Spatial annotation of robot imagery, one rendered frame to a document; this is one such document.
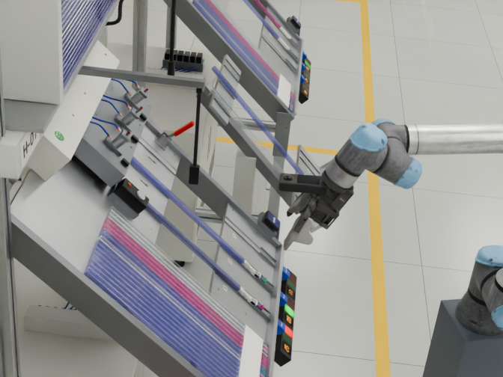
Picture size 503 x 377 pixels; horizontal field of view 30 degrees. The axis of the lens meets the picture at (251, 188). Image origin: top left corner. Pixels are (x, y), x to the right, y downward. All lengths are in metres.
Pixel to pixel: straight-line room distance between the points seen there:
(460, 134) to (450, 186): 2.09
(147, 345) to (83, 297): 0.17
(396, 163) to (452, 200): 2.15
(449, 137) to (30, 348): 1.14
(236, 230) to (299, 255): 1.36
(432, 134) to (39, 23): 1.04
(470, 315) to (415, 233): 1.40
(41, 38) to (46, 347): 0.92
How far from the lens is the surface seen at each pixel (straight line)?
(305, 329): 3.43
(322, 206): 2.22
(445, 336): 2.77
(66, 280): 1.85
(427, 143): 2.32
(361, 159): 2.15
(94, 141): 2.07
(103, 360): 2.34
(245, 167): 2.74
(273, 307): 2.35
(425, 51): 5.81
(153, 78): 1.98
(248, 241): 2.46
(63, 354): 2.36
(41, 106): 1.77
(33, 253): 1.84
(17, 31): 1.73
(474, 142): 2.35
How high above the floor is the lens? 2.20
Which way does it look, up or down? 32 degrees down
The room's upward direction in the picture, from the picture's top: 6 degrees clockwise
